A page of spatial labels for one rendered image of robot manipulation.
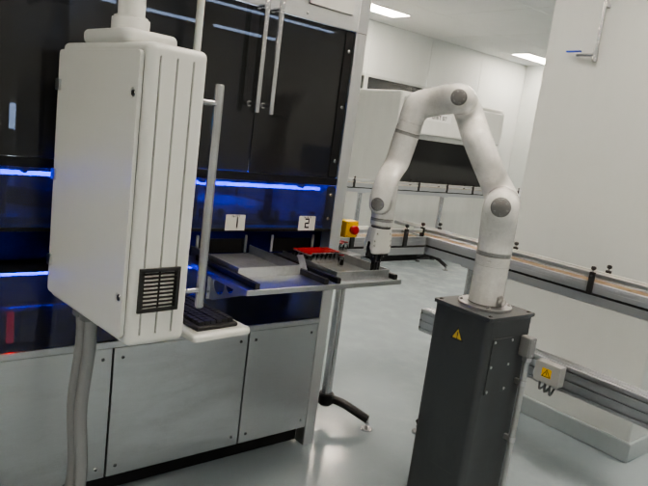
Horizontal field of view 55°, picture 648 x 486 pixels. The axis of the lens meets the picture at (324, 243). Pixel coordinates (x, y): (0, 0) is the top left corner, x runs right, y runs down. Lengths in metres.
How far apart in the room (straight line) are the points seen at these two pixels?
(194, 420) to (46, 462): 0.54
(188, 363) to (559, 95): 2.35
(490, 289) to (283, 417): 1.10
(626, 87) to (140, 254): 2.56
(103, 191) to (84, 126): 0.20
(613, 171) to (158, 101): 2.44
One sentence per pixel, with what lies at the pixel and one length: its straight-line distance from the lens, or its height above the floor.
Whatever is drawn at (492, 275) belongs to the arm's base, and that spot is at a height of 0.98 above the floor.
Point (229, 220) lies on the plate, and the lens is 2.35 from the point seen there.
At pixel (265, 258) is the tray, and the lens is 2.43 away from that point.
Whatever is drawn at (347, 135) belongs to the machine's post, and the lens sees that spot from 2.64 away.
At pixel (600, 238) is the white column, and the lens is 3.45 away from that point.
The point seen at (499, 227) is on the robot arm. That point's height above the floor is 1.16.
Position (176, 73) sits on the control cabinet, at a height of 1.49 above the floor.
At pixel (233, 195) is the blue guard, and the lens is 2.35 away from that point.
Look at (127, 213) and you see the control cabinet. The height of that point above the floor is 1.14.
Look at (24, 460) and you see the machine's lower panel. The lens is 2.37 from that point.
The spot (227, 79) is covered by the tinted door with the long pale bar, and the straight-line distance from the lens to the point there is 2.31.
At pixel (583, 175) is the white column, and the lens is 3.50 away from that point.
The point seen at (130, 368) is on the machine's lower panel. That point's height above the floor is 0.49.
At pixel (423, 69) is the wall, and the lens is 9.72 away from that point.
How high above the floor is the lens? 1.39
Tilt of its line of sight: 10 degrees down
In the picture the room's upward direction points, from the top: 7 degrees clockwise
